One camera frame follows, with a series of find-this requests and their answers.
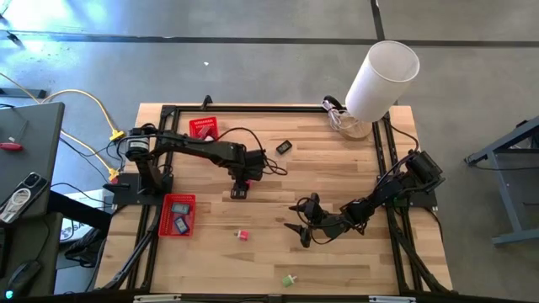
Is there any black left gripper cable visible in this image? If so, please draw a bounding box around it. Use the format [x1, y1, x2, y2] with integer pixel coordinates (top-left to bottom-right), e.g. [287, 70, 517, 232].
[216, 125, 289, 177]

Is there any blue-grey metal table stand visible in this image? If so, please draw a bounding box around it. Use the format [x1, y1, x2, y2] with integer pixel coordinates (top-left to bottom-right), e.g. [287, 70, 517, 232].
[463, 116, 539, 247]

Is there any smartphone in clear case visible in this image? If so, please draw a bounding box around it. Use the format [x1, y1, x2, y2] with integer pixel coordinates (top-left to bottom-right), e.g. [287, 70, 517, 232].
[0, 171, 51, 224]

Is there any red-handled screwdriver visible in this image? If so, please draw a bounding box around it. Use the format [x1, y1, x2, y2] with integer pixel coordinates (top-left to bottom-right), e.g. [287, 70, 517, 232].
[0, 120, 30, 152]

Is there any white printed box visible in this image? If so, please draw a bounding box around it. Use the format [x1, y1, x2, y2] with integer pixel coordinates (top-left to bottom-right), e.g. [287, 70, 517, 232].
[58, 189, 106, 245]

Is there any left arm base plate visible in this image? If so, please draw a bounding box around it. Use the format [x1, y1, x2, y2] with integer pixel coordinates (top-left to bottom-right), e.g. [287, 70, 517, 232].
[103, 172, 173, 207]

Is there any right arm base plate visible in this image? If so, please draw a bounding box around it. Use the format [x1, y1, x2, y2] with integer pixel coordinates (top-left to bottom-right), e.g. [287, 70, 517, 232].
[376, 174, 439, 210]

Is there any red plastic mesh basket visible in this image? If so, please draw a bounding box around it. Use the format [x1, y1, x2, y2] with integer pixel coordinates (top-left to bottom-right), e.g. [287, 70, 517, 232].
[188, 116, 220, 142]
[157, 193, 197, 238]

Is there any yellow extension cable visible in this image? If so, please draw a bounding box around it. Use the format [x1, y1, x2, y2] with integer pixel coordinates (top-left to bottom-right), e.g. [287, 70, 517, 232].
[40, 88, 126, 142]
[0, 71, 121, 182]

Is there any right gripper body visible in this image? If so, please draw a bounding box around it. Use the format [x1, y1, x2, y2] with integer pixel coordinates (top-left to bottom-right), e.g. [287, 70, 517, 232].
[309, 209, 349, 239]

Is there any black flat bar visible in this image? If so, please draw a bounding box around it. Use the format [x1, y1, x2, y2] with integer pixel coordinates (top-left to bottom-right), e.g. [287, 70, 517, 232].
[0, 87, 47, 100]

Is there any white coiled lamp cable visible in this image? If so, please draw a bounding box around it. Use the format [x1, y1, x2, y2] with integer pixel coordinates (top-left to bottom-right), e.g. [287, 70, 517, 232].
[322, 95, 353, 131]

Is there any white cylindrical lamp shade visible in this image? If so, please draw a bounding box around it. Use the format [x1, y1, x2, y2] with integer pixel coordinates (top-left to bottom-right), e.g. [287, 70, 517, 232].
[344, 40, 421, 124]

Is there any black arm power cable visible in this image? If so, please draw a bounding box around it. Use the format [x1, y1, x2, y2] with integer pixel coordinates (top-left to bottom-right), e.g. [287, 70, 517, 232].
[387, 120, 420, 152]

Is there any white metal bracket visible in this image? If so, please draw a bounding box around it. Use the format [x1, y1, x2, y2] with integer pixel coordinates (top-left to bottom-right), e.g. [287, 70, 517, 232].
[369, 295, 417, 303]
[133, 294, 182, 303]

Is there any blue power bank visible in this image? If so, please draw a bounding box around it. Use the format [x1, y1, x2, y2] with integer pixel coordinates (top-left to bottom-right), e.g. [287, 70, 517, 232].
[173, 215, 190, 236]

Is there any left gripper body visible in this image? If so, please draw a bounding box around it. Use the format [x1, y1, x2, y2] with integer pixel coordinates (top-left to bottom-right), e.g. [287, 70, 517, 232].
[229, 146, 267, 182]

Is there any round wooden lamp base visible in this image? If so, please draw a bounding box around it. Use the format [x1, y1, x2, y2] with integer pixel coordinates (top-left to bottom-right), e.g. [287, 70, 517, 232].
[336, 111, 374, 142]

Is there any black cable bundle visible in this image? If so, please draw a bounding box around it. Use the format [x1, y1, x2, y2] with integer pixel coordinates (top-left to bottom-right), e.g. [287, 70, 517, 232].
[62, 226, 104, 270]

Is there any black aluminium table frame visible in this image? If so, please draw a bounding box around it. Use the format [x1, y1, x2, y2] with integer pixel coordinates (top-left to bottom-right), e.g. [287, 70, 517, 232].
[99, 104, 454, 295]

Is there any dark grey side desk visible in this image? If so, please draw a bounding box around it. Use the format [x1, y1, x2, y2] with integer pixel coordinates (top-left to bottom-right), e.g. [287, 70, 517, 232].
[0, 102, 67, 298]

